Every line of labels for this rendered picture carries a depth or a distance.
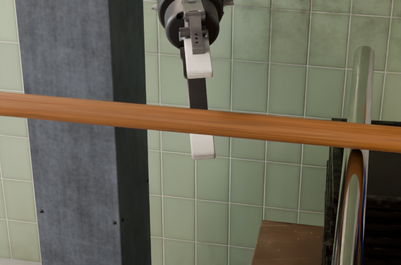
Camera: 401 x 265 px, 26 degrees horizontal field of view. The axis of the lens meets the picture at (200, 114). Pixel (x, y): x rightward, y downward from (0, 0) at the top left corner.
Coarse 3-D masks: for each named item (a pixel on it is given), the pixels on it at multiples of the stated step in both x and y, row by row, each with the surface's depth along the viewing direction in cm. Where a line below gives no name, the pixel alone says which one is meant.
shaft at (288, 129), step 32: (0, 96) 107; (32, 96) 107; (160, 128) 103; (192, 128) 102; (224, 128) 101; (256, 128) 101; (288, 128) 100; (320, 128) 99; (352, 128) 99; (384, 128) 98
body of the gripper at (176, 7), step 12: (180, 0) 119; (204, 0) 119; (168, 12) 119; (180, 12) 117; (216, 12) 120; (168, 24) 118; (180, 24) 118; (204, 24) 118; (216, 24) 119; (168, 36) 119; (216, 36) 120
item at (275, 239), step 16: (272, 224) 192; (288, 224) 192; (304, 224) 192; (272, 240) 187; (288, 240) 187; (304, 240) 187; (320, 240) 187; (256, 256) 181; (272, 256) 181; (288, 256) 181; (304, 256) 181; (320, 256) 181
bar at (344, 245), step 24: (360, 48) 128; (360, 72) 120; (360, 96) 113; (360, 120) 107; (360, 168) 97; (360, 192) 93; (360, 216) 89; (336, 240) 86; (360, 240) 85; (336, 264) 82; (360, 264) 82
